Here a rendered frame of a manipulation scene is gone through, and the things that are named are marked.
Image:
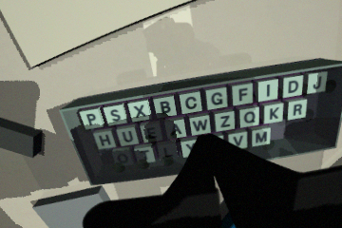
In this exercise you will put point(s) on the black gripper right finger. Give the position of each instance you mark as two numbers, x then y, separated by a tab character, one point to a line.
262	194

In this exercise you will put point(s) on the grey keyboard with white letter keys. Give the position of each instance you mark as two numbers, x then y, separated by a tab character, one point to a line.
147	132

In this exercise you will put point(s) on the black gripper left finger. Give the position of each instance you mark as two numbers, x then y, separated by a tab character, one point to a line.
191	201

